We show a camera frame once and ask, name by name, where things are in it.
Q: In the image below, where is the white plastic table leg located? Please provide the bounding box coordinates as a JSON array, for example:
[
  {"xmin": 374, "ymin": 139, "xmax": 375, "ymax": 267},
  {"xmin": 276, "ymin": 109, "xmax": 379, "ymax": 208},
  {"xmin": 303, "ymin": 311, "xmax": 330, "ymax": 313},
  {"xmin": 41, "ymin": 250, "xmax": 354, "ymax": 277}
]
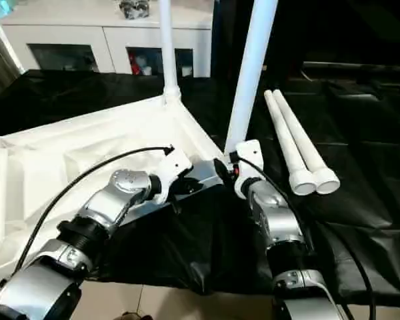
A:
[
  {"xmin": 157, "ymin": 0, "xmax": 183, "ymax": 105},
  {"xmin": 223, "ymin": 0, "xmax": 280, "ymax": 158},
  {"xmin": 263, "ymin": 89, "xmax": 317, "ymax": 197},
  {"xmin": 272, "ymin": 89, "xmax": 341, "ymax": 195}
]

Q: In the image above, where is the white plastic table top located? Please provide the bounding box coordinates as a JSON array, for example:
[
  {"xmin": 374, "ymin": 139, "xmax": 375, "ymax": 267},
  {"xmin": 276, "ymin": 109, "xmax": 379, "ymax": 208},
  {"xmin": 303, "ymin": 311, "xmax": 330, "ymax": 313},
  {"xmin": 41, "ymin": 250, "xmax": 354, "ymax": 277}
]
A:
[{"xmin": 0, "ymin": 93, "xmax": 228, "ymax": 297}]

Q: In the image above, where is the black mat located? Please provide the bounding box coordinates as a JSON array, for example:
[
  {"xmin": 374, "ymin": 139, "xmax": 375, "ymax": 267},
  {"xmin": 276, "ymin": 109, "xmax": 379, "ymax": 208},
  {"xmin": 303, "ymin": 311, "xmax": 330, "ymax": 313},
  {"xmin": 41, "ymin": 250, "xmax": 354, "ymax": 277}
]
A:
[{"xmin": 0, "ymin": 68, "xmax": 400, "ymax": 306}]

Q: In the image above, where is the dark rounded object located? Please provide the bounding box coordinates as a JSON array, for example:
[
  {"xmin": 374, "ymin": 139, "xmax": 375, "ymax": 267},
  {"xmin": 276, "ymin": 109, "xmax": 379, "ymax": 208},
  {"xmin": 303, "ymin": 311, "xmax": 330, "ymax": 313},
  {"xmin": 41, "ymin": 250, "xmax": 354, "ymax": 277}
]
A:
[{"xmin": 119, "ymin": 310, "xmax": 151, "ymax": 320}]

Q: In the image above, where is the dark long metal bar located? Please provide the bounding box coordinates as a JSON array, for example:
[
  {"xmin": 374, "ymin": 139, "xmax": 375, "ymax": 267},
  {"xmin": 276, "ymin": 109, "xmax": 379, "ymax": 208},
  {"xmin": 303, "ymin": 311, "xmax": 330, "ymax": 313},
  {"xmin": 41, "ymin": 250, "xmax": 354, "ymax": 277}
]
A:
[{"xmin": 302, "ymin": 61, "xmax": 400, "ymax": 74}]

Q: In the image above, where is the white cabinet with glass doors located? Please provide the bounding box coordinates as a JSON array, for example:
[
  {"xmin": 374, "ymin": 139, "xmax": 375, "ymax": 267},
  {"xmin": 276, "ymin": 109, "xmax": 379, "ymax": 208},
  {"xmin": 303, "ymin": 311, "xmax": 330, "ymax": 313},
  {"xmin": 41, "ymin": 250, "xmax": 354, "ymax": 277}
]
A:
[{"xmin": 0, "ymin": 0, "xmax": 215, "ymax": 79}]

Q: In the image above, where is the dark grey curtain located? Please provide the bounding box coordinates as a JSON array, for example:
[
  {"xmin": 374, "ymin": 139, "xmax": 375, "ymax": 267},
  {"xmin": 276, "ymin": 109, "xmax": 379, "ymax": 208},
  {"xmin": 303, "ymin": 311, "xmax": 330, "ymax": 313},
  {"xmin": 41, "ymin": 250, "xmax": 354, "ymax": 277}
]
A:
[{"xmin": 0, "ymin": 16, "xmax": 25, "ymax": 99}]

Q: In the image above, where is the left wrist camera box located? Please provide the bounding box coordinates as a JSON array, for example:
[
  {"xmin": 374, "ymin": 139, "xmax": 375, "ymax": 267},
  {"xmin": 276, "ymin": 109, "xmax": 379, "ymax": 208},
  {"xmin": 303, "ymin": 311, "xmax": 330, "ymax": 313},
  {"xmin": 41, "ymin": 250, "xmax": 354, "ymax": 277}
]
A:
[{"xmin": 152, "ymin": 147, "xmax": 193, "ymax": 207}]

